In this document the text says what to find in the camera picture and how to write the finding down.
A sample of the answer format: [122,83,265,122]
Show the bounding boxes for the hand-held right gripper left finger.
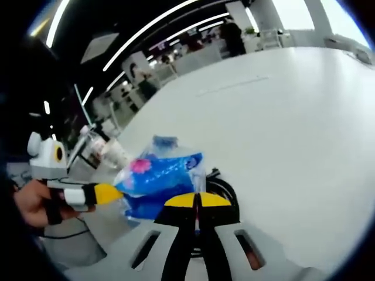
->
[63,192,197,281]

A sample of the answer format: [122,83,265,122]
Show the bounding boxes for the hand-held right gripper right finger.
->
[195,191,326,281]

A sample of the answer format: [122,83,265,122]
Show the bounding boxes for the blue floral packet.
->
[112,150,207,221]

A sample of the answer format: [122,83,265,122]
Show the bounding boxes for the clear packet with blue pad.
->
[140,133,195,165]

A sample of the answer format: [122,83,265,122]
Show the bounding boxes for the person's left hand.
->
[13,179,96,228]

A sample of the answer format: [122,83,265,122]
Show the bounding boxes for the ceiling air vent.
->
[80,32,120,64]

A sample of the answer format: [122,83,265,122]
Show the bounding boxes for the white table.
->
[89,46,375,276]

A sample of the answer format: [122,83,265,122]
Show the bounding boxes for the long ceiling light strip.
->
[103,0,200,72]

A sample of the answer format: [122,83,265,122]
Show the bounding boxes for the grey office partition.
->
[175,46,223,74]

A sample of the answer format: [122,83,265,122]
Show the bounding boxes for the white chair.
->
[257,29,284,51]

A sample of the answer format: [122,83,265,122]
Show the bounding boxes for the thin black cable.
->
[43,215,90,240]

